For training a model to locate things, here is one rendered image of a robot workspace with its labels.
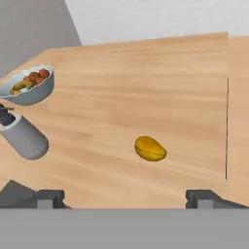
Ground grey fruit bowl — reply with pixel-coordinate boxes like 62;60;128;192
0;64;55;107

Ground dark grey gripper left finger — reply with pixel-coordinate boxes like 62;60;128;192
0;179;73;209

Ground grey cylindrical jar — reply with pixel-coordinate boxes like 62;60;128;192
0;103;50;160

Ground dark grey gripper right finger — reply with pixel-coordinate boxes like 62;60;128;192
185;189;249;209

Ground yellow-green fruit in bowl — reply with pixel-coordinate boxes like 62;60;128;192
10;80;35;95

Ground red apples in bowl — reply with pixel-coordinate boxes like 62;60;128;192
22;68;51;86

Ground yellow mango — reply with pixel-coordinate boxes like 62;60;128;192
134;135;167;162

